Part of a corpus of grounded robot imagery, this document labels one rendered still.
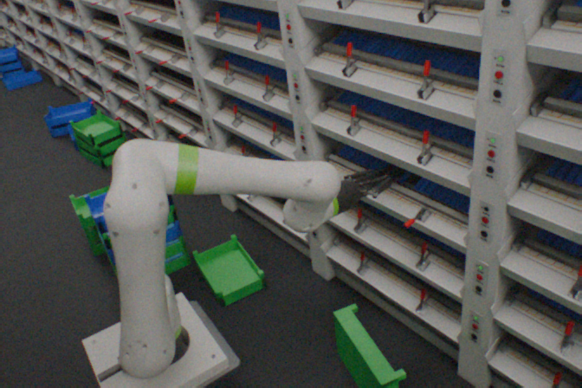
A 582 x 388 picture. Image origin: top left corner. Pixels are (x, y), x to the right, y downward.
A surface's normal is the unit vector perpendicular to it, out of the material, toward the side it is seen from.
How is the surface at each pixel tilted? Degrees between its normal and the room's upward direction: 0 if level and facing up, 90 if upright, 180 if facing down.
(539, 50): 113
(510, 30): 90
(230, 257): 0
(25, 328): 0
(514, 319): 23
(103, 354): 3
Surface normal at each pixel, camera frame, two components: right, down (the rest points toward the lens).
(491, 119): -0.77, 0.41
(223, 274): -0.12, -0.85
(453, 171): -0.40, -0.62
